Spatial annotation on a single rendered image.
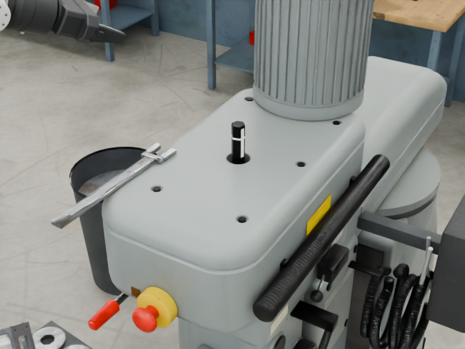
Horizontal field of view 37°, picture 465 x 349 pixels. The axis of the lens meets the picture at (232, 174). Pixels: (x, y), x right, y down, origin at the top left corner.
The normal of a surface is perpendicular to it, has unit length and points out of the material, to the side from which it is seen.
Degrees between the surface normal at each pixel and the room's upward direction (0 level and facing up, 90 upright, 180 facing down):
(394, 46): 90
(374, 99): 0
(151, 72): 0
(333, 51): 90
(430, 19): 0
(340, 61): 90
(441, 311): 90
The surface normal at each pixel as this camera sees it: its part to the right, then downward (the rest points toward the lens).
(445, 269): -0.51, 0.47
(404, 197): 0.00, -0.84
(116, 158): 0.25, 0.48
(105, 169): 0.45, 0.43
